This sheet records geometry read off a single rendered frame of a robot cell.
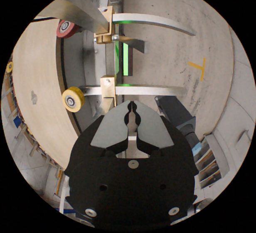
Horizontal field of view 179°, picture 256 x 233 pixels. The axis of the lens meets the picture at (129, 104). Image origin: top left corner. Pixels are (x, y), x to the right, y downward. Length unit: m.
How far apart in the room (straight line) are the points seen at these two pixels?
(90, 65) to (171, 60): 0.97
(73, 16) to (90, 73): 0.45
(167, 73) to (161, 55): 0.25
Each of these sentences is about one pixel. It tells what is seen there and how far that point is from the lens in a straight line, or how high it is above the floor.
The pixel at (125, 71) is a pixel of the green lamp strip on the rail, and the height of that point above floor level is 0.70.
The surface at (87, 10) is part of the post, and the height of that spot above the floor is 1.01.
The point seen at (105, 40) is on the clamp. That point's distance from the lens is 0.27.
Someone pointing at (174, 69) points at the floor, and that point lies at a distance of 1.26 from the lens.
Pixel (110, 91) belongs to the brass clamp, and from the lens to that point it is 0.32.
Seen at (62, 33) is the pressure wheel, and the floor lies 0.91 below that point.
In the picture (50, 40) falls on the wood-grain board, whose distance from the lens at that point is 0.36.
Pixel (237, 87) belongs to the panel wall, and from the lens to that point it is 2.68.
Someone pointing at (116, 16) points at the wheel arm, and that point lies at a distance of 0.30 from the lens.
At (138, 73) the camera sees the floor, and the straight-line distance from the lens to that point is 1.14.
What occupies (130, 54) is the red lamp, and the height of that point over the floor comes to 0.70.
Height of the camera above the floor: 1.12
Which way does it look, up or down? 61 degrees down
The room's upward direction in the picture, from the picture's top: 178 degrees counter-clockwise
